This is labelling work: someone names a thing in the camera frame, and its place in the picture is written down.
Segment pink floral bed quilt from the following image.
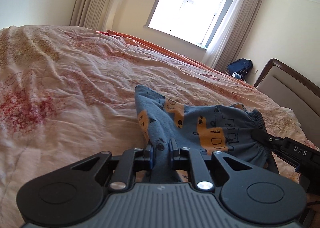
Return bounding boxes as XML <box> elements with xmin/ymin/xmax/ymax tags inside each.
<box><xmin>1</xmin><ymin>26</ymin><xmax>312</xmax><ymax>227</ymax></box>

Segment bright window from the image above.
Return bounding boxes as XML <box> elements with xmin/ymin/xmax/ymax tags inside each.
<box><xmin>146</xmin><ymin>0</ymin><xmax>234</xmax><ymax>48</ymax></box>

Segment blue patterned children's pants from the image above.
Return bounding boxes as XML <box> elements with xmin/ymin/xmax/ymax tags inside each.
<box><xmin>135</xmin><ymin>85</ymin><xmax>279</xmax><ymax>183</ymax></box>

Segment wooden padded headboard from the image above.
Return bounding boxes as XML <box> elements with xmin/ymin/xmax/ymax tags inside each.
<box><xmin>254</xmin><ymin>59</ymin><xmax>320</xmax><ymax>146</ymax></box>

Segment orange bed sheet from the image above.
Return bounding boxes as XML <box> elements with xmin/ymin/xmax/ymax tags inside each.
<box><xmin>97</xmin><ymin>30</ymin><xmax>254</xmax><ymax>89</ymax></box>

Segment beige right curtain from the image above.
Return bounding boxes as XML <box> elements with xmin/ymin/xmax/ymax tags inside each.
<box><xmin>202</xmin><ymin>0</ymin><xmax>263</xmax><ymax>72</ymax></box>

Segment dark blue backpack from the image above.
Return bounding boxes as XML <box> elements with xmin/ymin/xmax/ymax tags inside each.
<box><xmin>227</xmin><ymin>59</ymin><xmax>253</xmax><ymax>80</ymax></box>

